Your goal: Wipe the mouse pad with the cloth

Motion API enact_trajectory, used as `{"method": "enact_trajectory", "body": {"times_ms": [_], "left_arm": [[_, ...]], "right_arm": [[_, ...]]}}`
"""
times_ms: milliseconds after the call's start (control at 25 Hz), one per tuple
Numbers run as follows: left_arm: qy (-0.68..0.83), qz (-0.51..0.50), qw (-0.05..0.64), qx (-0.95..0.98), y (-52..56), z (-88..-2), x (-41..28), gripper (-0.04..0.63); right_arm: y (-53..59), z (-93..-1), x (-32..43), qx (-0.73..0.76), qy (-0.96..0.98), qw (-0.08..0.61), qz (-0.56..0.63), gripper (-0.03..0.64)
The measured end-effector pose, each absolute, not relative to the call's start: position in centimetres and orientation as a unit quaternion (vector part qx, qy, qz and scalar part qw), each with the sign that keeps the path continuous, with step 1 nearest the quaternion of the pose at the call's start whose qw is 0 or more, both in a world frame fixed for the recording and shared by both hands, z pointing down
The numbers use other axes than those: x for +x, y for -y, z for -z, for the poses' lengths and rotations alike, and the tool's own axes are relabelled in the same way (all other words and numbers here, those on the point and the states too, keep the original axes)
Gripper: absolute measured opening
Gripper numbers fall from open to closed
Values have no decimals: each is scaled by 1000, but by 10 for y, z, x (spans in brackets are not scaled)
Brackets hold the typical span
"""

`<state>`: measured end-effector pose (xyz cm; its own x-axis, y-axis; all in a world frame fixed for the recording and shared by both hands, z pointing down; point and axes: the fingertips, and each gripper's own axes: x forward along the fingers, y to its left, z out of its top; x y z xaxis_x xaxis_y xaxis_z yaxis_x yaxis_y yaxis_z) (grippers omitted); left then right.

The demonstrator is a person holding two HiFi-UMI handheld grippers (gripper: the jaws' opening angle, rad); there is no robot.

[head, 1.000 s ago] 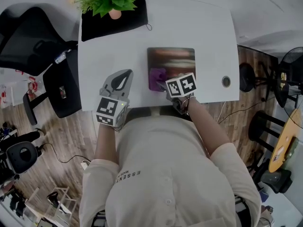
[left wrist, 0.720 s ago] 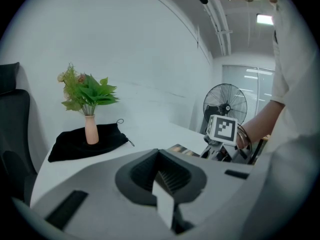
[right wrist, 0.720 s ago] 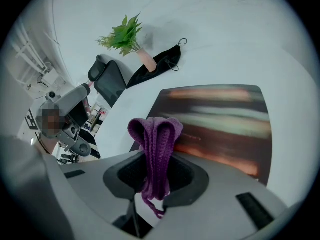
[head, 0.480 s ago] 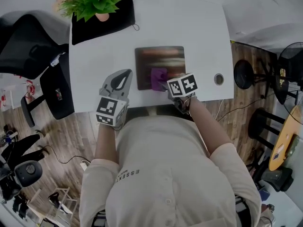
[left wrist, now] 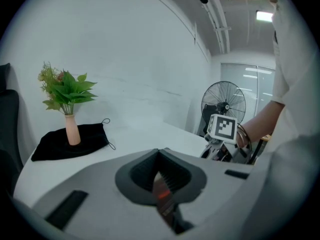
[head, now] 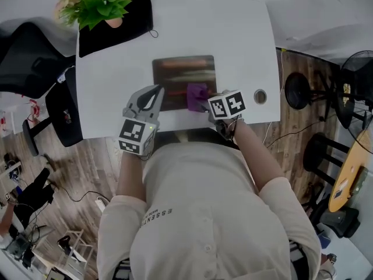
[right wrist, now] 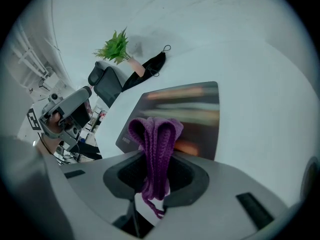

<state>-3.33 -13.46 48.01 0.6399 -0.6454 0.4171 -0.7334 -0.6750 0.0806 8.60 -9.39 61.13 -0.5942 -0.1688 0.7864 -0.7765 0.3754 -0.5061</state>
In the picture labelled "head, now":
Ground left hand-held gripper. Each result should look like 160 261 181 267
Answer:
118 84 166 157

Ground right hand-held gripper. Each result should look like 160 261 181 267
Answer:
199 89 247 141

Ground purple knitted cloth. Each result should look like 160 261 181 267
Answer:
186 82 210 113

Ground person's left forearm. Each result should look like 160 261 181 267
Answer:
115 152 152 201

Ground person's right forearm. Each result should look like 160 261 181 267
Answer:
231 118 285 195

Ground black cloth mat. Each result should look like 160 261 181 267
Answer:
78 0 161 58

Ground person's black trousers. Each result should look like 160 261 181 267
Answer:
154 128 241 151

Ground pink ribbed vase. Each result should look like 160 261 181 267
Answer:
105 17 123 29

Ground small white blue object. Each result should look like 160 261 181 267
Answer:
57 66 75 84

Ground large black standing fan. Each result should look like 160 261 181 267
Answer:
284 50 373 154

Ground person's cream shirt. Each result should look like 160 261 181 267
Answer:
96 141 323 280

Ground green leafy plant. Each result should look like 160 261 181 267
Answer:
55 0 133 31

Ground pile of white red packages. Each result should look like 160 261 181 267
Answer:
0 97 47 134

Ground white power strip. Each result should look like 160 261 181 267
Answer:
94 196 111 212

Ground black stool with thin legs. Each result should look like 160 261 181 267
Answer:
310 70 350 122

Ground black mesh office chair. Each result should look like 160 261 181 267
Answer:
0 22 84 157

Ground round yellow wooden table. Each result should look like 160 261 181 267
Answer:
328 129 373 214

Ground white dark card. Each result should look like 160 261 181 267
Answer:
333 178 350 200

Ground black handheld device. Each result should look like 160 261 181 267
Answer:
57 235 72 256

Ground pale green flat item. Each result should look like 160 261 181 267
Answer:
349 166 370 198

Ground black floor bag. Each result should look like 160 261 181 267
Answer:
320 207 361 239

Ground round desk cable grommet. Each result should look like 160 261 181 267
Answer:
253 88 268 105

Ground white hanging cable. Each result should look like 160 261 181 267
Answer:
261 121 273 145

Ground long black cable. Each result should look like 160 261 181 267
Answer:
266 118 324 149

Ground black floor cable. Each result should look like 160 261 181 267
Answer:
55 184 110 203

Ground black stool with thick frame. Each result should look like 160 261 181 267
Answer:
302 132 350 186

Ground white wooden frame stool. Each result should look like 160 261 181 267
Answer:
57 229 94 271

